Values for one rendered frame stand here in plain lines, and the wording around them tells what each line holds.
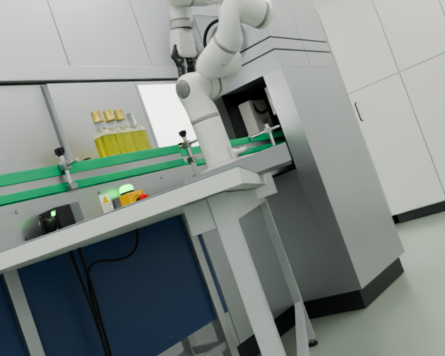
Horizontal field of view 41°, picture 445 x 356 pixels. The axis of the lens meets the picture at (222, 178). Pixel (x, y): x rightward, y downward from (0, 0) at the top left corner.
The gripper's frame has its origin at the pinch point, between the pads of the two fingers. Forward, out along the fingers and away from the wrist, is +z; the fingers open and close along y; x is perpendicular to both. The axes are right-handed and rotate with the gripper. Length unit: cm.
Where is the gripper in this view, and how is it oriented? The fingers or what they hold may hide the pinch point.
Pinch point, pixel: (186, 72)
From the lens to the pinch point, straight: 213.9
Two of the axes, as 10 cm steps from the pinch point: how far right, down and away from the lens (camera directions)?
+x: 8.3, -0.5, -5.5
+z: 1.2, 9.9, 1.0
